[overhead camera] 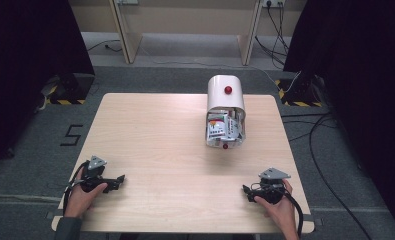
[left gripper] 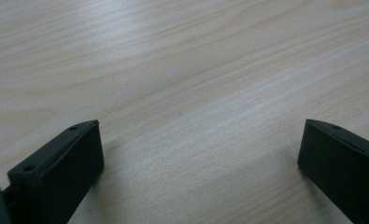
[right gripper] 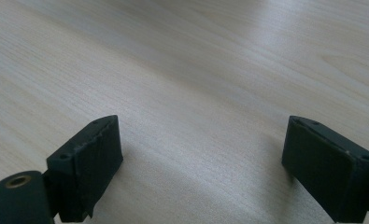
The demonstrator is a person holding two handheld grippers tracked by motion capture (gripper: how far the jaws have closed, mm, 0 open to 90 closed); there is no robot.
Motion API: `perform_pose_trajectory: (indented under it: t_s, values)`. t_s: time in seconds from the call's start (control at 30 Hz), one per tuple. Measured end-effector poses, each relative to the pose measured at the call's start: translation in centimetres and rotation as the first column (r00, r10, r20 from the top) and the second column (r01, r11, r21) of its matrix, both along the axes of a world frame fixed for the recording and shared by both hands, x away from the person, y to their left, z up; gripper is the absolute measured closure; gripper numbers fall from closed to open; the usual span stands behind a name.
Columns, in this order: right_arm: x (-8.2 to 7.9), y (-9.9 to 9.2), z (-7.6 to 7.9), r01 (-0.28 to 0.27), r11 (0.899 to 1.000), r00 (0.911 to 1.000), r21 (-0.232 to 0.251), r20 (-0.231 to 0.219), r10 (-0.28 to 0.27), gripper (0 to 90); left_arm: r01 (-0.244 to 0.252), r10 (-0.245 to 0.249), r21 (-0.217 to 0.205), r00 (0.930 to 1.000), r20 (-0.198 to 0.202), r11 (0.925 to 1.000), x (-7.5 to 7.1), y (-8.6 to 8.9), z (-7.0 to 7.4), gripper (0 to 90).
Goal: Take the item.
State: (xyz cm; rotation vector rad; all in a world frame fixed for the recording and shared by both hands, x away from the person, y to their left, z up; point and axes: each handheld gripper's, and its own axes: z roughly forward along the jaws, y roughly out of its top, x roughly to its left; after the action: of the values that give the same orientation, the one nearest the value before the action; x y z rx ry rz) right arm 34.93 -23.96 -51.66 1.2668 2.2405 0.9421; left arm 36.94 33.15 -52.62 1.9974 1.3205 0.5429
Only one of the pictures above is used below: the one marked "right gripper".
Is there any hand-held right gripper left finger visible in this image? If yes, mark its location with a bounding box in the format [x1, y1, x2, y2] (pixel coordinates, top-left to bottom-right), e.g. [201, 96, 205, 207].
[42, 114, 124, 223]

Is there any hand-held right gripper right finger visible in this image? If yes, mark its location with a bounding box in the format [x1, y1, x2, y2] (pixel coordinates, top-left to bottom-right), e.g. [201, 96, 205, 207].
[281, 115, 369, 224]

